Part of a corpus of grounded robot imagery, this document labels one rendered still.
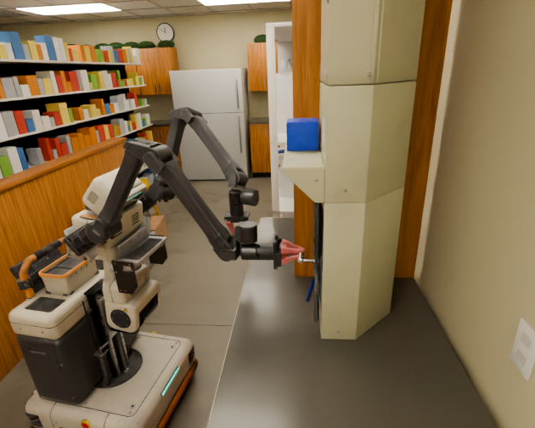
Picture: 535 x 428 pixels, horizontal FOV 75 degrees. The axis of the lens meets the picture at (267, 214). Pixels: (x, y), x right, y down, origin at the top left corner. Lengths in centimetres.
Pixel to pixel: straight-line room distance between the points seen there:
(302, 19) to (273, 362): 107
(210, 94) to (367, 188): 513
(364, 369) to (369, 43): 87
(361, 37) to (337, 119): 19
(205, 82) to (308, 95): 475
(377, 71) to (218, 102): 510
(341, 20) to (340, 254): 60
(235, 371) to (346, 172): 65
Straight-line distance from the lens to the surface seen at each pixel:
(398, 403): 109
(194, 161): 622
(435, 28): 135
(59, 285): 191
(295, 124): 112
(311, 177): 95
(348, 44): 92
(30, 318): 188
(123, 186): 127
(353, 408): 105
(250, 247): 114
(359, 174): 96
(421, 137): 137
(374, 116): 94
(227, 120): 595
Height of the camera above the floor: 175
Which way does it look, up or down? 22 degrees down
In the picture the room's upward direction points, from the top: 2 degrees counter-clockwise
